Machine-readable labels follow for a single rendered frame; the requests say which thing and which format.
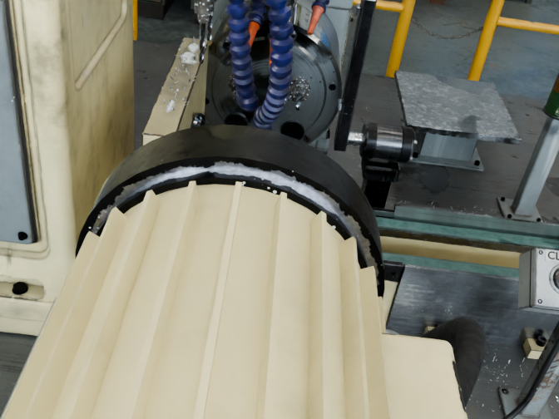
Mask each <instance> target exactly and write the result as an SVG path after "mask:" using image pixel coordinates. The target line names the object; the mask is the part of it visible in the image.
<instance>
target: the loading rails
mask: <svg viewBox="0 0 559 419"><path fill-rule="evenodd" d="M372 209H373V212H374V214H375V217H376V220H377V224H378V230H379V233H380V241H381V248H382V255H383V267H384V286H385V290H384V294H383V313H384V321H385V327H386V329H389V330H393V331H395V332H401V333H414V334H421V335H424V334H425V333H427V332H428V331H430V330H432V329H433V328H435V327H437V326H439V325H441V324H443V323H445V322H447V321H450V320H453V319H455V318H471V319H474V320H475V321H476V322H478V323H479V324H481V326H482V327H483V330H484V332H485V335H486V339H487V343H498V344H505V345H512V346H519V347H523V348H524V351H525V354H526V356H527V358H533V359H538V358H539V357H540V356H541V354H542V351H543V349H544V347H545V346H546V344H547V341H548V339H549V337H550V336H551V335H552V332H553V330H554V328H555V326H556V325H557V322H558V320H559V314H553V313H539V312H533V311H525V310H520V309H518V280H519V255H520V254H523V253H525V252H527V251H529V250H531V249H535V248H541V249H554V250H559V224H551V223H544V222H537V221H530V220H524V219H511V218H504V217H497V216H491V215H484V214H471V213H464V212H457V211H451V210H445V209H432V208H425V207H418V206H412V205H399V204H395V206H394V209H384V208H377V207H372Z"/></svg>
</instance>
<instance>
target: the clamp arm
mask: <svg viewBox="0 0 559 419"><path fill-rule="evenodd" d="M376 4H377V0H361V2H360V3H356V8H355V15H356V16H358V19H357V23H356V28H355V32H354V40H353V45H352V49H351V53H350V58H349V66H348V70H347V75H346V79H345V83H344V92H343V96H342V99H338V104H337V108H338V111H339V118H338V122H337V126H336V131H335V135H334V150H337V151H346V147H347V145H352V143H349V141H350V142H353V140H354V138H352V137H349V136H354V133H353V131H350V127H351V124H352V120H353V115H354V108H355V104H356V100H357V95H358V91H359V84H360V80H361V76H362V71H363V67H364V60H365V56H366V51H367V47H368V44H369V36H370V32H371V27H372V24H373V16H374V12H375V8H376Z"/></svg>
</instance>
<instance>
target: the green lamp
mask: <svg viewBox="0 0 559 419"><path fill-rule="evenodd" d="M545 110H546V112H547V113H549V114H550V115H552V116H555V117H556V118H559V93H557V92H556V91H555V90H554V89H553V88H552V91H551V93H550V95H549V97H548V100H547V104H546V105H545Z"/></svg>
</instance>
